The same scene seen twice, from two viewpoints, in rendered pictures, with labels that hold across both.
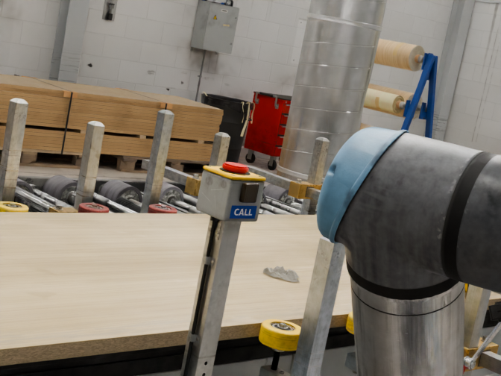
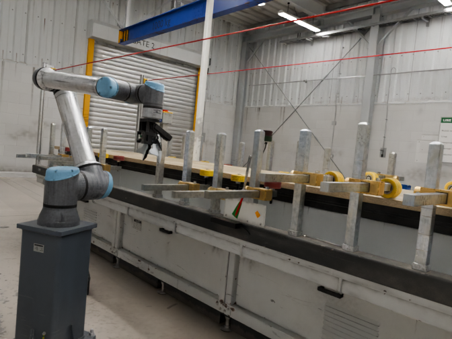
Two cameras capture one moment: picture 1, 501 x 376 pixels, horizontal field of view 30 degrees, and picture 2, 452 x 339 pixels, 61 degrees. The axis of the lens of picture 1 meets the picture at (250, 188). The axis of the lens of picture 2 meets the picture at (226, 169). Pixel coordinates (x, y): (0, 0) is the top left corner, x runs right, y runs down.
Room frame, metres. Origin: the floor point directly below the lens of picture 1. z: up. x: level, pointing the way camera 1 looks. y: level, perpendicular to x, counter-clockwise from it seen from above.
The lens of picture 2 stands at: (1.77, -2.28, 1.03)
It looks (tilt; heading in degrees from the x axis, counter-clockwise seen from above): 3 degrees down; 89
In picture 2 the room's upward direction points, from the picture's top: 5 degrees clockwise
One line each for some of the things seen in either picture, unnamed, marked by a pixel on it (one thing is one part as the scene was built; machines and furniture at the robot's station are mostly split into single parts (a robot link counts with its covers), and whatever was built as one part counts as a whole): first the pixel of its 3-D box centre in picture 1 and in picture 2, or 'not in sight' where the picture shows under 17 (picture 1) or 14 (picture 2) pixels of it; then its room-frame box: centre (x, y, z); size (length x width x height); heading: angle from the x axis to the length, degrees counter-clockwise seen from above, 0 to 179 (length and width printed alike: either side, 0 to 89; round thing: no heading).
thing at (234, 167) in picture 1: (235, 169); not in sight; (1.40, 0.03, 1.22); 0.04 x 0.04 x 0.02
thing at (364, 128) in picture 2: not in sight; (357, 187); (2.28, -0.88, 0.94); 0.04 x 0.04 x 0.48; 44
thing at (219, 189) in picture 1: (229, 195); (164, 118); (1.40, 0.03, 1.18); 0.07 x 0.07 x 0.08; 44
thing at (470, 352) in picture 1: (468, 353); (257, 193); (1.95, -0.53, 0.85); 0.14 x 0.06 x 0.05; 134
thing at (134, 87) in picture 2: not in sight; (134, 93); (1.33, -0.46, 1.25); 0.12 x 0.12 x 0.09; 58
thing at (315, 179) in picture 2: not in sight; (305, 177); (2.12, -0.71, 0.95); 0.14 x 0.06 x 0.05; 134
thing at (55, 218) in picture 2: not in sight; (59, 213); (1.02, -0.45, 0.65); 0.19 x 0.19 x 0.10
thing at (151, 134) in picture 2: not in sight; (149, 132); (1.42, -0.51, 1.08); 0.09 x 0.08 x 0.12; 41
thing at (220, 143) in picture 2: not in sight; (217, 179); (1.76, -0.34, 0.87); 0.04 x 0.04 x 0.48; 44
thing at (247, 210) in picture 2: not in sight; (243, 211); (1.89, -0.51, 0.75); 0.26 x 0.01 x 0.10; 134
